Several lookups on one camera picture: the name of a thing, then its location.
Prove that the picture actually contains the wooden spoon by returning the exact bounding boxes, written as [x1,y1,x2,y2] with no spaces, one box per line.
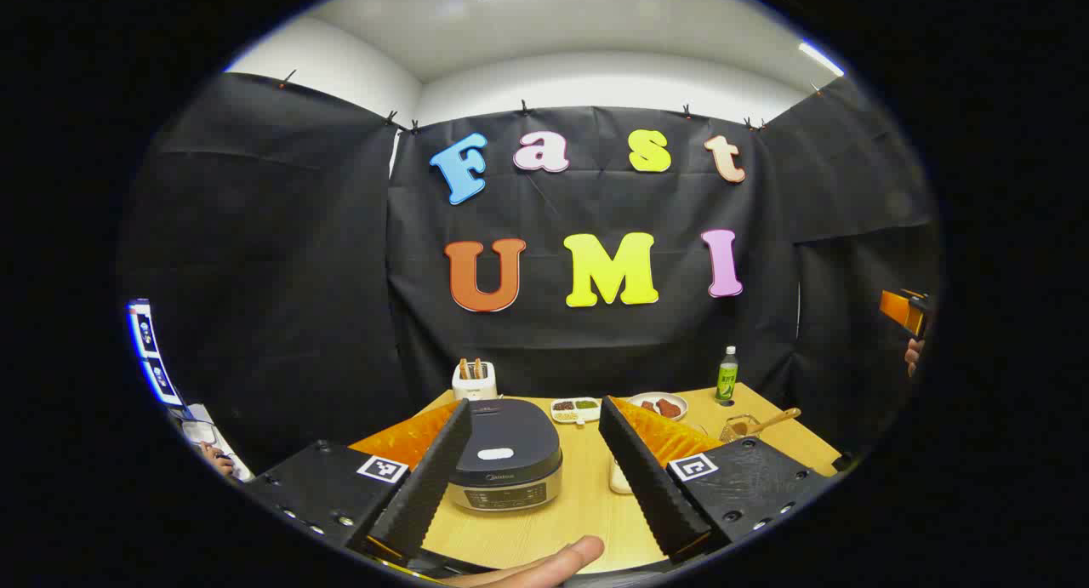
[736,408,802,440]

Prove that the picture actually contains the small ceiling light panel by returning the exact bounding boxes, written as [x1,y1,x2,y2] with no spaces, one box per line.
[798,41,845,78]

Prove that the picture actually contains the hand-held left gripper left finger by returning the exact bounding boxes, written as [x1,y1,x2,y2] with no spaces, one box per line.
[242,399,473,563]

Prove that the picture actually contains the white divided dish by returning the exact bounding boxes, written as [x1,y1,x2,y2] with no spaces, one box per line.
[550,397,602,425]

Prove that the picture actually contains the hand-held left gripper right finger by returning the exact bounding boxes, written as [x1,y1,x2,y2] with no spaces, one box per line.
[598,395,839,565]

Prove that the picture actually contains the black backdrop cloth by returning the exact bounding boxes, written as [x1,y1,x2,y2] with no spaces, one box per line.
[119,71,941,478]

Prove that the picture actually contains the white toaster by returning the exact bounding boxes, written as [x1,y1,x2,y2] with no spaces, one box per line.
[452,361,499,402]

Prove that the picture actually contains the green drink bottle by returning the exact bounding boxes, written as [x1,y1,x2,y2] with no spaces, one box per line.
[716,345,739,402]

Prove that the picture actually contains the computer monitor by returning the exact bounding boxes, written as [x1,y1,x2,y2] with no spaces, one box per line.
[128,299,184,408]

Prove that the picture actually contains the white desk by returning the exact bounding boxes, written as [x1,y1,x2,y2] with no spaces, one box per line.
[170,403,254,484]

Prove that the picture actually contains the white round plate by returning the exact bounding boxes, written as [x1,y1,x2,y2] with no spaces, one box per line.
[627,391,688,421]

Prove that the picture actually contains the dark grey rice cooker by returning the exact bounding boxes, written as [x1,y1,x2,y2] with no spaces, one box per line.
[448,398,564,512]

